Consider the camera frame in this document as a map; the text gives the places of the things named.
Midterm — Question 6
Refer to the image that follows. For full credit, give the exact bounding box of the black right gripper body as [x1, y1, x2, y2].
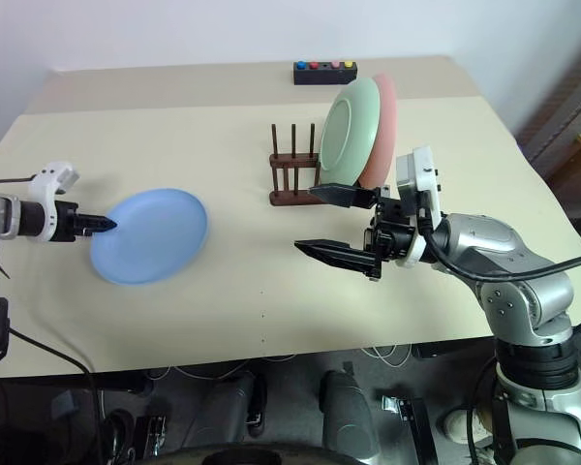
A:
[362, 185, 420, 264]

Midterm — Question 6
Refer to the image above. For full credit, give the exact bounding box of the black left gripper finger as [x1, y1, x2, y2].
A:
[76, 212, 115, 227]
[78, 223, 117, 238]

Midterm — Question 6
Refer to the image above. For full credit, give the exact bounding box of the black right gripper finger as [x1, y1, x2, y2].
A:
[308, 182, 384, 209]
[293, 237, 383, 283]

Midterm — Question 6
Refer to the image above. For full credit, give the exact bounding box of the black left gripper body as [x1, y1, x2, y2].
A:
[52, 201, 84, 244]

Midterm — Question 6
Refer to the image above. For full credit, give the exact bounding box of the green plastic plate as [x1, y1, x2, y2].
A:
[319, 77, 383, 188]

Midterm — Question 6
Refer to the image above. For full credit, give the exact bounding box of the brown wooden dish rack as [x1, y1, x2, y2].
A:
[268, 122, 321, 207]

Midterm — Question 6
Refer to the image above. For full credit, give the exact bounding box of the blue plastic plate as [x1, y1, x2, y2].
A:
[88, 188, 210, 287]

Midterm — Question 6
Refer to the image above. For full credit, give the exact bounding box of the pink red plastic plate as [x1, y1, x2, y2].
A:
[357, 73, 400, 190]

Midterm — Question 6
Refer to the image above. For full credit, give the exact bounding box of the black button box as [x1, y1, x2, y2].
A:
[291, 59, 359, 87]

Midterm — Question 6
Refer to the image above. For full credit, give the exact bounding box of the beige table cover sheet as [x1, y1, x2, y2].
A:
[0, 95, 581, 377]

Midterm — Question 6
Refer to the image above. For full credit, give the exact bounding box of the dark grey rounded shape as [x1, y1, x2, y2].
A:
[321, 368, 382, 460]
[192, 371, 268, 440]

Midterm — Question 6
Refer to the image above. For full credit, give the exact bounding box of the black metal caster leg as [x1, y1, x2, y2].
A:
[381, 394, 441, 465]

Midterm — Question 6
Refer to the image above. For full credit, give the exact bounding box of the white shoe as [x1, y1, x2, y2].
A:
[443, 409, 486, 446]

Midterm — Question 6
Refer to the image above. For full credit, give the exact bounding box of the wide black rounded shape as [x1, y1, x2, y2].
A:
[158, 439, 372, 465]

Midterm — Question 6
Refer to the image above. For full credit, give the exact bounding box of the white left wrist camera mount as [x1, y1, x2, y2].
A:
[28, 160, 80, 244]

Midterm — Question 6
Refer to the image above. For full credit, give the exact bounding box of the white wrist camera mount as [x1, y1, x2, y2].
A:
[394, 145, 444, 268]
[28, 160, 80, 244]

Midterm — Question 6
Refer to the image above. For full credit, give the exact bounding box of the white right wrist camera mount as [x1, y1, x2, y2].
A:
[394, 145, 444, 268]

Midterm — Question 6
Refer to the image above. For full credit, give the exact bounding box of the thin white wire tangle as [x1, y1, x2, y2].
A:
[147, 341, 417, 385]

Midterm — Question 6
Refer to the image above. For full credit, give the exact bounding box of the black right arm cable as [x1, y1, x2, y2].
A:
[415, 193, 581, 283]

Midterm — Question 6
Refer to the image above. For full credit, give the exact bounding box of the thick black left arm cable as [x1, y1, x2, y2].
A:
[8, 327, 102, 465]

